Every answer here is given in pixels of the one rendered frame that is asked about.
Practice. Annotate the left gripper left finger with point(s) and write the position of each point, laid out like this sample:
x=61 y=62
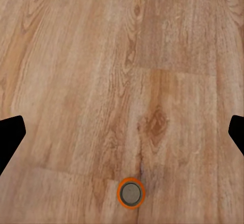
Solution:
x=12 y=132

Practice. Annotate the can of soda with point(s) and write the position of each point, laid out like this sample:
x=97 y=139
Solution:
x=131 y=193

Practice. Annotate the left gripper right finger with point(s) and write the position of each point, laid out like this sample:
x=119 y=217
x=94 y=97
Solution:
x=236 y=131

